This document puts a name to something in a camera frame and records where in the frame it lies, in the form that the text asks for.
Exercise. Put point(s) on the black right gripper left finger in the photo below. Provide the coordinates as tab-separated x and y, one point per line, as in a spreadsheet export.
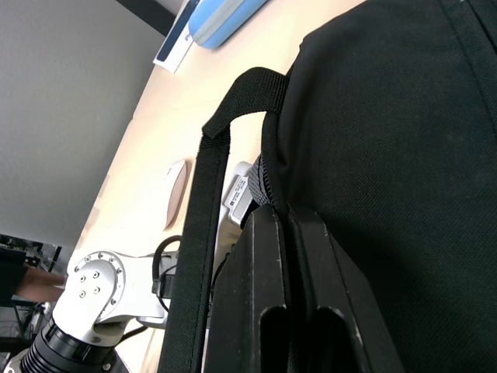
248	295

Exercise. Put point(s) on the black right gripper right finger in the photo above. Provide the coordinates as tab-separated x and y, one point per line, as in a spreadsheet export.
330	279

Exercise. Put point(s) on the black fabric laptop bag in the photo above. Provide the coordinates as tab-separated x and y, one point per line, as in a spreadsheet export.
388	136

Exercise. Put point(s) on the pale pink computer mouse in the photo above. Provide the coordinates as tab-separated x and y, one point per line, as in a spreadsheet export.
178	194

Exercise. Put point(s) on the light blue zip case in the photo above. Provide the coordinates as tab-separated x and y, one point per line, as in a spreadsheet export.
217	23

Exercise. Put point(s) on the bystander in dark clothes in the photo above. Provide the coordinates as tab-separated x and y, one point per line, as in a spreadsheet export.
35	281

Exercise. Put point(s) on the white box with navy face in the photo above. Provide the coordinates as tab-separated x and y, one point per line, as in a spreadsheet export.
174	46

